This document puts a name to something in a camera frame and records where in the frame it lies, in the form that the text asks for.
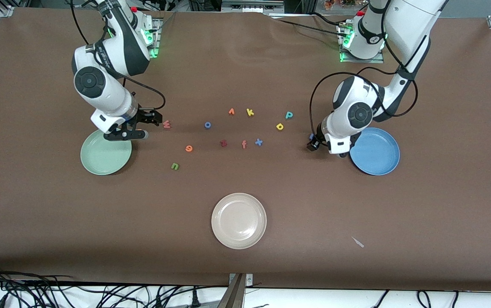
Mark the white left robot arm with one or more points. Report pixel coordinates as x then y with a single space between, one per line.
399 25

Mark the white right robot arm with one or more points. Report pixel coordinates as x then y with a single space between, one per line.
108 96

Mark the beige plate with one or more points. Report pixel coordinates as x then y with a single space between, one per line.
239 221

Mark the white tape scrap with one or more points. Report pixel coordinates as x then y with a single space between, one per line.
359 243

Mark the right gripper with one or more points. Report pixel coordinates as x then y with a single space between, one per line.
144 116

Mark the blue plate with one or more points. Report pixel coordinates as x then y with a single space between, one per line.
376 154

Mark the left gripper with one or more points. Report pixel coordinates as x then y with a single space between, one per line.
314 144

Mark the pink foam letter w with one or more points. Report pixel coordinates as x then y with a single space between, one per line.
166 124

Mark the black power plug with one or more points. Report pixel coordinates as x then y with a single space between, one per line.
194 297

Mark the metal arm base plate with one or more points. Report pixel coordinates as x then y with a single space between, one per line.
158 36
363 61

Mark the brown table cover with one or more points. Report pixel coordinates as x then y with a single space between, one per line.
100 222

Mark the grey metal box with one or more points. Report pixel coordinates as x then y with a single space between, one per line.
252 5

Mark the green plate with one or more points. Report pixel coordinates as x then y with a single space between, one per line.
104 160

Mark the orange flower decoration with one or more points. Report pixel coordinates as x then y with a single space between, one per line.
333 4

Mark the grey metal bracket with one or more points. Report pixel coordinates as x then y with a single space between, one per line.
235 295

